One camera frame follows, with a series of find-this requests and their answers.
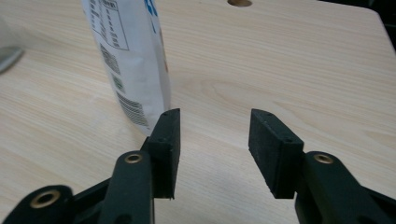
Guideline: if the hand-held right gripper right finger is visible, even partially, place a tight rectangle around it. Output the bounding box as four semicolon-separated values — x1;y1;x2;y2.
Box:
247;108;396;224

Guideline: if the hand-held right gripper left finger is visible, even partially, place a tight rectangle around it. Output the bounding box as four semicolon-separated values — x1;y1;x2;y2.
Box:
99;107;182;224

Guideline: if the white printed powder bag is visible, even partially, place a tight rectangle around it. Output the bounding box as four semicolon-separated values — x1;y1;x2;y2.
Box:
81;0;172;137

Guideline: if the clear plastic container with lid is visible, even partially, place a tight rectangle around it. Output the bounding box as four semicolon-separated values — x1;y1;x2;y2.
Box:
0;15;26;75

